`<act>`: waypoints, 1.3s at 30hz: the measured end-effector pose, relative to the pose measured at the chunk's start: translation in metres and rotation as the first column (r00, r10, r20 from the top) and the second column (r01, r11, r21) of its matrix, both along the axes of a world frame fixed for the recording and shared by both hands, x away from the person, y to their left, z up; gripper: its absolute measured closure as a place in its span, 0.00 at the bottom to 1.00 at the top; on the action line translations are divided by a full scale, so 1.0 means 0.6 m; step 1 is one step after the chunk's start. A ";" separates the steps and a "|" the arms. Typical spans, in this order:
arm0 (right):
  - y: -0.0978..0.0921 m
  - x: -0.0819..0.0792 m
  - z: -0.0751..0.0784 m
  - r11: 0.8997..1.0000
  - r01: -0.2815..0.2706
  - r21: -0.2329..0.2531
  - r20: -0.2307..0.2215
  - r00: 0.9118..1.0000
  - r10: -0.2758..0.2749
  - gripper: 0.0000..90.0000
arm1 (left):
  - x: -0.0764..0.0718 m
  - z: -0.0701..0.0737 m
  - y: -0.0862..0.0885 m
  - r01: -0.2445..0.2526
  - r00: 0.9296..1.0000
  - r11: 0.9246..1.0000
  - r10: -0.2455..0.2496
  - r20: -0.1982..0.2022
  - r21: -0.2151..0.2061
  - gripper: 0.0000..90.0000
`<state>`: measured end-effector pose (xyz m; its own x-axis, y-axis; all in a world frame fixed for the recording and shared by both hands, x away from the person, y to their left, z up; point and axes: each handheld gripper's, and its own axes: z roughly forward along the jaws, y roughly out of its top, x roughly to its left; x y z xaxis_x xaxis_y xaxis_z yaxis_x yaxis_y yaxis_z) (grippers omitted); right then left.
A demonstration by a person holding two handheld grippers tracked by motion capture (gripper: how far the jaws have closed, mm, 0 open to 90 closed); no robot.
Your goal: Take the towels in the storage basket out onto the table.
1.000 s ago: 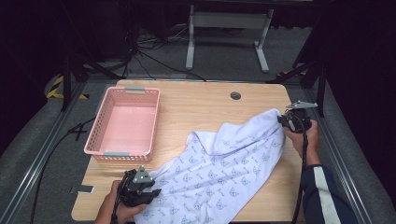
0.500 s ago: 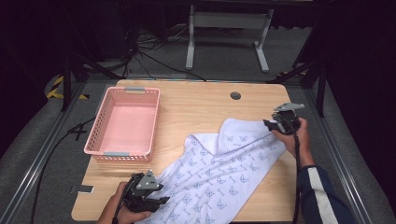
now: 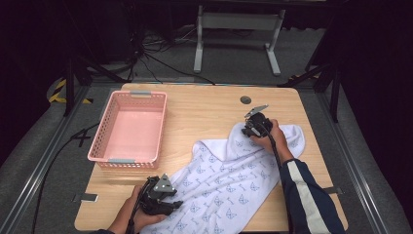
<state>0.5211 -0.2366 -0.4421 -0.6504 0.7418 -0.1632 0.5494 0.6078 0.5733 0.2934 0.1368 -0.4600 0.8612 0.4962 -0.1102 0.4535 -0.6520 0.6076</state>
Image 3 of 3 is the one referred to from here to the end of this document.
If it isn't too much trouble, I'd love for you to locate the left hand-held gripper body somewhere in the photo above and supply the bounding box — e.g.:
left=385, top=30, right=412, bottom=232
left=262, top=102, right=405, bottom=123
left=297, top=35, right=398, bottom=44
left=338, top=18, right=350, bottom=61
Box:
left=140, top=173, right=178, bottom=207

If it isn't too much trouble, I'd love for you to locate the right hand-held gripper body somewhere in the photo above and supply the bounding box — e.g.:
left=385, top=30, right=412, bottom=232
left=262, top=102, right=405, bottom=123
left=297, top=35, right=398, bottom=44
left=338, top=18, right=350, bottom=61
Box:
left=244, top=104, right=274, bottom=137

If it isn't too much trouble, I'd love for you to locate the white printed towel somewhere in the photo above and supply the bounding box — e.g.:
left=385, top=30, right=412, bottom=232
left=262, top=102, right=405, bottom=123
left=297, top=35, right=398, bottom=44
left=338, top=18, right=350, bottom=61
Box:
left=139, top=122, right=306, bottom=234

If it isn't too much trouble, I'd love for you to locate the pink plastic basket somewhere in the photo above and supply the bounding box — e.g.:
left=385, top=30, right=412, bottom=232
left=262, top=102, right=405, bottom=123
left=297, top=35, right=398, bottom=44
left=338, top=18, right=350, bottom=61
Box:
left=87, top=90, right=169, bottom=170

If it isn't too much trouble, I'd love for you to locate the person's left hand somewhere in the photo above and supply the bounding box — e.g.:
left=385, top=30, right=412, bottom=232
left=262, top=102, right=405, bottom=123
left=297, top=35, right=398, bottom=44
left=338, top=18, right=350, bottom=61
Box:
left=120, top=185, right=168, bottom=234

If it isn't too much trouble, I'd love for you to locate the person's right hand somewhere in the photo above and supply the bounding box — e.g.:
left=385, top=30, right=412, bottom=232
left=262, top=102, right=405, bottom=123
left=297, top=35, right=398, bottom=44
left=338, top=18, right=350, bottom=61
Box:
left=254, top=118, right=293, bottom=164

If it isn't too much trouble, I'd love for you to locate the black tripod stand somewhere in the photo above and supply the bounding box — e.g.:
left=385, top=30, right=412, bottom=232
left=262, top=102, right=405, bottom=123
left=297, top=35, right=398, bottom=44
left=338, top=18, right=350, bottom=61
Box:
left=277, top=61, right=342, bottom=124
left=62, top=55, right=131, bottom=118

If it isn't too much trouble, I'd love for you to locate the yellow black floor tape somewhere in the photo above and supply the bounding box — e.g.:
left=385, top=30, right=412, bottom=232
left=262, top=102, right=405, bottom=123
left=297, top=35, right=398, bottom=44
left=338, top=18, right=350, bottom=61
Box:
left=48, top=78, right=94, bottom=105

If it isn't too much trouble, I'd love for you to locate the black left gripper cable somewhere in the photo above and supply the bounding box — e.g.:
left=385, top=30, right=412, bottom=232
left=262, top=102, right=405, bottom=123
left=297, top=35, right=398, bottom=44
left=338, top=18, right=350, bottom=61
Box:
left=126, top=179, right=152, bottom=234

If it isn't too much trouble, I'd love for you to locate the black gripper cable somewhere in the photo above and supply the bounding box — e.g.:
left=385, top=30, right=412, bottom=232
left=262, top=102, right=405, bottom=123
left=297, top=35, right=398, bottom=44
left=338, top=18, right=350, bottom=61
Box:
left=126, top=179, right=152, bottom=234
left=259, top=122, right=295, bottom=234

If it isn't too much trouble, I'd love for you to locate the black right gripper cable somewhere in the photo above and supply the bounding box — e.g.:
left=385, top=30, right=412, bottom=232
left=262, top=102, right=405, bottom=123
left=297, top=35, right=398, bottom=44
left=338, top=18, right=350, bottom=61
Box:
left=259, top=122, right=295, bottom=234

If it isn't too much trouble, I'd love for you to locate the grey metal table bracket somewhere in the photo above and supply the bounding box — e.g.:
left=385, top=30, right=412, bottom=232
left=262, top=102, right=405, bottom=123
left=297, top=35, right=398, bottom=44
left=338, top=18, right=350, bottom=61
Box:
left=72, top=193, right=99, bottom=204
left=322, top=186, right=344, bottom=195

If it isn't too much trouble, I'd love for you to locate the aluminium floor rail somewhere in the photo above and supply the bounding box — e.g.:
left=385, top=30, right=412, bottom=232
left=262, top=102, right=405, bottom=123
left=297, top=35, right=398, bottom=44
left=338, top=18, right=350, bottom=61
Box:
left=316, top=92, right=391, bottom=234
left=0, top=86, right=91, bottom=234

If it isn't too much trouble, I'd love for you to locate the grey metal desk frame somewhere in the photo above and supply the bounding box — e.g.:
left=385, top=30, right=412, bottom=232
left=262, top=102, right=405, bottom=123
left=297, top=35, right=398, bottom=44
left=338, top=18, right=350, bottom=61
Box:
left=193, top=4, right=286, bottom=77

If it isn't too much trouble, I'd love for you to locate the black floor cable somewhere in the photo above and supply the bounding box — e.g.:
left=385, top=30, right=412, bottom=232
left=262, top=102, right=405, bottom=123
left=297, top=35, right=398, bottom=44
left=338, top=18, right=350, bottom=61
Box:
left=30, top=122, right=100, bottom=234

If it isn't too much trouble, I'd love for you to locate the bundle of floor cables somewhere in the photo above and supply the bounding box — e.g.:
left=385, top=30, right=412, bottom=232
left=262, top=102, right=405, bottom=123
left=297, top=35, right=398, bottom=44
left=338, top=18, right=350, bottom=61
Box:
left=130, top=25, right=217, bottom=86

